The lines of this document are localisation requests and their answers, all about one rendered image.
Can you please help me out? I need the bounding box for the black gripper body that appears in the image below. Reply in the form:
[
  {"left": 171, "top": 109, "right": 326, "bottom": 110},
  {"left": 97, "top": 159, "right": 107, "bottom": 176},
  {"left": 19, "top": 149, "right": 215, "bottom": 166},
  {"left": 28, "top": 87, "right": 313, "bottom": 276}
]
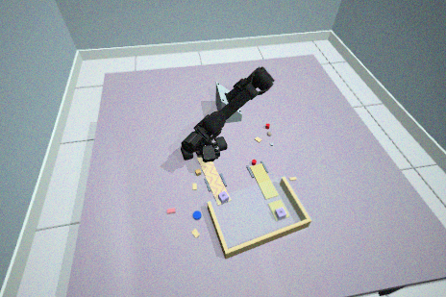
[{"left": 181, "top": 136, "right": 228, "bottom": 161}]

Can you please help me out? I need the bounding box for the blue short cylinder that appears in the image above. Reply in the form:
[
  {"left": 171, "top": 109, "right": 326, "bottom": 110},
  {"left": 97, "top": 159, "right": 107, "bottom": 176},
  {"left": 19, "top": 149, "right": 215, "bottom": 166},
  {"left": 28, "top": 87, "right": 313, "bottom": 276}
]
[{"left": 193, "top": 210, "right": 201, "bottom": 219}]

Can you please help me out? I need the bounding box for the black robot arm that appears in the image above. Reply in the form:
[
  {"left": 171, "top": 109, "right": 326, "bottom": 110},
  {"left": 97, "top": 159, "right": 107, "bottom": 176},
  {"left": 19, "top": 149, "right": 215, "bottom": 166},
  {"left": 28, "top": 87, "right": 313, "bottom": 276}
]
[{"left": 182, "top": 66, "right": 274, "bottom": 162}]

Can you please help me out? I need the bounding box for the small pale yellow flat block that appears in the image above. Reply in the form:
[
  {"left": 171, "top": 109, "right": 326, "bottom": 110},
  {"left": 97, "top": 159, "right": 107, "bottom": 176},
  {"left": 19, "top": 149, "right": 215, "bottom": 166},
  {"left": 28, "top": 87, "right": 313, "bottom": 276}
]
[{"left": 191, "top": 230, "right": 200, "bottom": 238}]

